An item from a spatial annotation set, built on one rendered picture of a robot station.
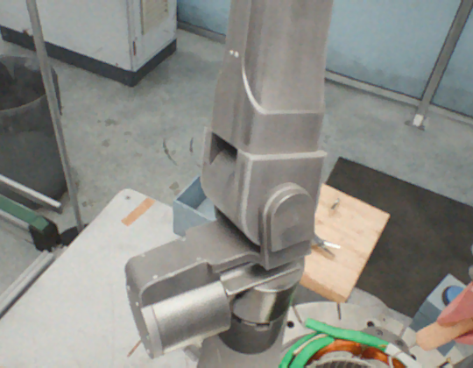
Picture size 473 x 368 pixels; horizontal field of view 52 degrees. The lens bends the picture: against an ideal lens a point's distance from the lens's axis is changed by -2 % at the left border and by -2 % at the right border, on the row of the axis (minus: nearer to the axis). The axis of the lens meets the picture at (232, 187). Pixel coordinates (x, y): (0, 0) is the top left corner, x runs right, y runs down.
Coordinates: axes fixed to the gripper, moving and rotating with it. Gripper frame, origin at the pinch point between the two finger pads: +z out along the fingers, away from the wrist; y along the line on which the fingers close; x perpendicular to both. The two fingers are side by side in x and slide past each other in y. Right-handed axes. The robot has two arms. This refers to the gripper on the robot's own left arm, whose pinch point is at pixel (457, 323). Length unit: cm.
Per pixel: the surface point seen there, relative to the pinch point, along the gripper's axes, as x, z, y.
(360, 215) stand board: 31.8, 28.9, -9.6
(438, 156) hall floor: 208, 122, 1
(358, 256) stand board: 24.4, 28.2, -5.4
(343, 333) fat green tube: 5.8, 19.1, -1.8
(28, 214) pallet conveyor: 7, 81, -59
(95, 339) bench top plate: -2, 68, -25
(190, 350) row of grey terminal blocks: 9, 62, -12
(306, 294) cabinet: 17.4, 35.1, -6.3
